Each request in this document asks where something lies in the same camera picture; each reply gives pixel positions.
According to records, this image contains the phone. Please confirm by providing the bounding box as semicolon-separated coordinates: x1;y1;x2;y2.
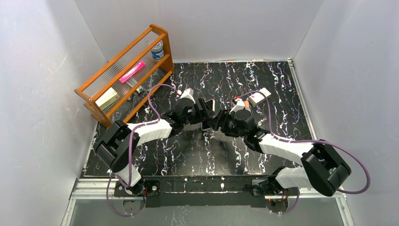
201;99;215;131

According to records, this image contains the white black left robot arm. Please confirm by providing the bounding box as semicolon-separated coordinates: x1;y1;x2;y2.
94;97;215;193

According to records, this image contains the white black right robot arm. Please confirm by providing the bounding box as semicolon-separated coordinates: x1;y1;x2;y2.
211;110;351;196

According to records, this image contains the orange white marker tube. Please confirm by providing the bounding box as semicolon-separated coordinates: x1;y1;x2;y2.
244;101;250;111

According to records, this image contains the white red box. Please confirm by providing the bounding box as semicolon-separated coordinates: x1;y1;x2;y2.
248;88;271;106

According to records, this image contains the small item on lower shelf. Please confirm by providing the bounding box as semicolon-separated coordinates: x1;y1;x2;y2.
136;86;144;94

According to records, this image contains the white blue round jar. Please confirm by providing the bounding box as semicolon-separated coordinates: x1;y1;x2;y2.
151;41;164;60

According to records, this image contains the pink flat box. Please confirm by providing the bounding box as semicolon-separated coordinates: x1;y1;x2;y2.
119;61;146;83

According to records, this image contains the orange wooden shelf rack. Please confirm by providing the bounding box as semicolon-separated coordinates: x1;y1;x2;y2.
75;24;174;127

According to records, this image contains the cream green box on shelf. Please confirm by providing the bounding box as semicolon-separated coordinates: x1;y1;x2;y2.
95;88;120;110

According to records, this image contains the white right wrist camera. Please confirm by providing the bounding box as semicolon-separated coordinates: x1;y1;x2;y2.
230;97;250;116

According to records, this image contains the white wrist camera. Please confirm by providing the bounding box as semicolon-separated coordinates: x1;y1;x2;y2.
177;88;195;106
230;97;250;116

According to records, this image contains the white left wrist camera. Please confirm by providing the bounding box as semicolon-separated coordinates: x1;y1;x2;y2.
177;88;195;106

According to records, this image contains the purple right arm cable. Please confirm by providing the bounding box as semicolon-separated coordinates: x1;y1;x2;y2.
238;90;372;215

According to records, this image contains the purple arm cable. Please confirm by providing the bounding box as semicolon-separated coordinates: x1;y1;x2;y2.
106;83;183;218
238;90;372;215

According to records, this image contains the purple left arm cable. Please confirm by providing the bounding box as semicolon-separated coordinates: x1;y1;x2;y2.
106;83;183;218

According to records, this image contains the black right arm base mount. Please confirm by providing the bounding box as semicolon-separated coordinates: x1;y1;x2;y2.
244;179;274;196

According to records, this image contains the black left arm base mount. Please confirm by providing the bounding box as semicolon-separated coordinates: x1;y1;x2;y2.
144;180;160;197

